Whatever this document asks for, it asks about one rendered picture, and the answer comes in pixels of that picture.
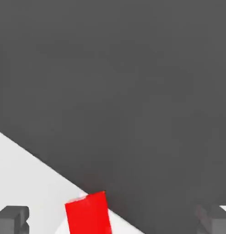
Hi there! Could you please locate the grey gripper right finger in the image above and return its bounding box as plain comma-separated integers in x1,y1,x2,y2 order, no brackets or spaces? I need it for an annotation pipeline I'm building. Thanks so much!
196,204,226,234

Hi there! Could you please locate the small red cube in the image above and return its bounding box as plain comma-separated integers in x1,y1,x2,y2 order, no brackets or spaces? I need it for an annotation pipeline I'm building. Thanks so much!
65,190,113,234

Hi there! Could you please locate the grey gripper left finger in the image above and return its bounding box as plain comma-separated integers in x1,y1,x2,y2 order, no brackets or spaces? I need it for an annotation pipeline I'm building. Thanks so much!
0,205,30,234

